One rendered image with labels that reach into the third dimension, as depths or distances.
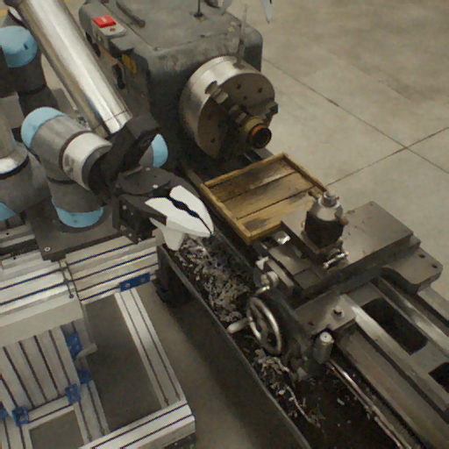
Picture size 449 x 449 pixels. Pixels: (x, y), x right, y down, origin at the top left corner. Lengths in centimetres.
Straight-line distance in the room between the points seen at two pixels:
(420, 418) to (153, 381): 105
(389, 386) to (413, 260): 40
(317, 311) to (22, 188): 78
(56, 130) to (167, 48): 104
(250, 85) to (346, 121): 216
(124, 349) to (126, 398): 21
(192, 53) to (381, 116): 236
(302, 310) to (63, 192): 77
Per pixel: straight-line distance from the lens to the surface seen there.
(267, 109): 177
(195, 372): 235
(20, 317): 127
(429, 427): 137
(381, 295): 158
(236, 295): 188
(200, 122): 169
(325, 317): 141
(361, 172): 339
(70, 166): 78
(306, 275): 142
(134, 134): 66
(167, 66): 176
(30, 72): 162
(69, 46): 95
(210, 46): 184
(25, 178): 113
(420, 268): 160
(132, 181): 70
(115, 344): 222
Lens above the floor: 203
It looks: 44 degrees down
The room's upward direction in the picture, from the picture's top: straight up
